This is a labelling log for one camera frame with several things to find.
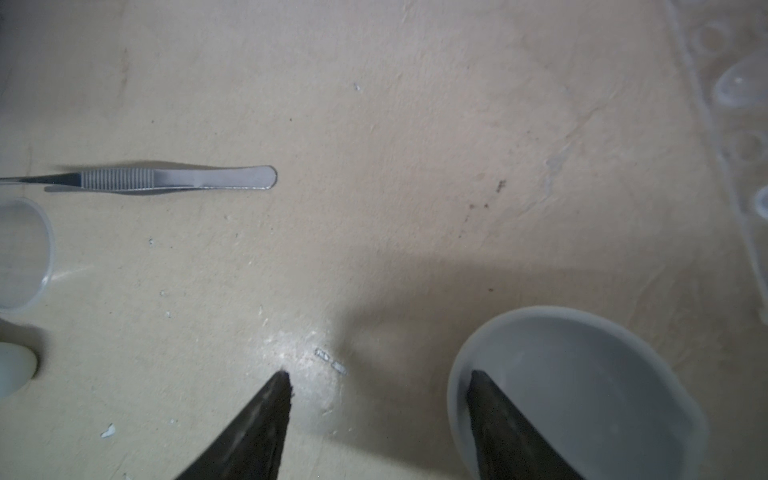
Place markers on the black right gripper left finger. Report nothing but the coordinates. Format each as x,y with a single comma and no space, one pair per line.
251,446

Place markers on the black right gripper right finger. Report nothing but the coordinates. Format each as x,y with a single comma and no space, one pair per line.
507,445

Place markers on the white ceramic mortar bowl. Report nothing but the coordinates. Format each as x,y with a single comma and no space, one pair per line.
604,399

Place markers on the white ceramic pestle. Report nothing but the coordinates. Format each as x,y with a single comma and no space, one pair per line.
18,365

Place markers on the clear glass watch dish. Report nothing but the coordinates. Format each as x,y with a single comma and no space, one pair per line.
27,253

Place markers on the metal tweezers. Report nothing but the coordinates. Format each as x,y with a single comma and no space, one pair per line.
141,180

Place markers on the clear dimpled test tube rack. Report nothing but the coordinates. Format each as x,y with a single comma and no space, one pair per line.
723,45

